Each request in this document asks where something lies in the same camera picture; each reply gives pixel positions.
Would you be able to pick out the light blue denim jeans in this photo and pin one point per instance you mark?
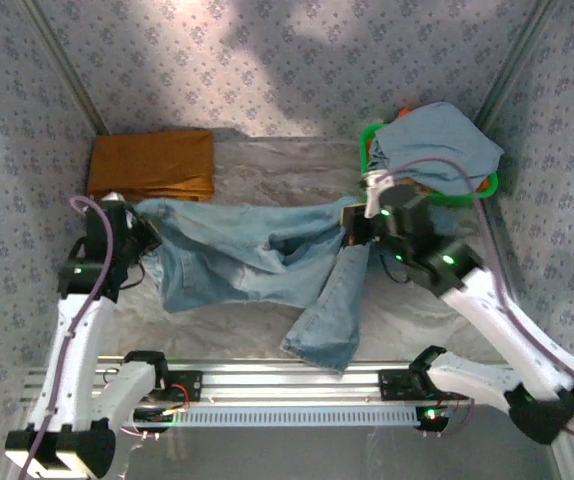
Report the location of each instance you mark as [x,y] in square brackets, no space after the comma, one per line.
[227,235]

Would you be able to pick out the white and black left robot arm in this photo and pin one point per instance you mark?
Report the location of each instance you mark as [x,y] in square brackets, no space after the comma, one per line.
[74,350]

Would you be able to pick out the folded mustard brown trousers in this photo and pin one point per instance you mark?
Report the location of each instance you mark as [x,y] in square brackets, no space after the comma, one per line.
[152,160]

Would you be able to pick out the blue-grey trousers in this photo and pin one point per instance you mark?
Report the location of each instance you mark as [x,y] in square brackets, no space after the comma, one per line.
[442,140]

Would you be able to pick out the green plastic basket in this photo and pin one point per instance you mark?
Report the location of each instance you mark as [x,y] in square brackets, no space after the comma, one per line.
[457,200]

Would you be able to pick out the orange cloth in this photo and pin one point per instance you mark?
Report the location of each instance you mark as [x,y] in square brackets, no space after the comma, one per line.
[405,111]

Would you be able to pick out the black controller board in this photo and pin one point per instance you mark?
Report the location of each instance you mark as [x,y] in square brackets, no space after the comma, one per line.
[432,419]
[154,419]

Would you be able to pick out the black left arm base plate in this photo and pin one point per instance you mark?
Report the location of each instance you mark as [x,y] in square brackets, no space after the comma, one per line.
[187,385]

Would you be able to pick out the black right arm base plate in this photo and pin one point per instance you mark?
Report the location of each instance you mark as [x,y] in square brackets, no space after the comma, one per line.
[397,385]

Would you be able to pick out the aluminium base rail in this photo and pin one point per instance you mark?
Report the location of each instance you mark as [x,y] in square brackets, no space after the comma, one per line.
[287,382]

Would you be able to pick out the aluminium frame post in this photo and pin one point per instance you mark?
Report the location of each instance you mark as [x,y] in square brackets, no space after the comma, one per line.
[512,65]
[67,70]

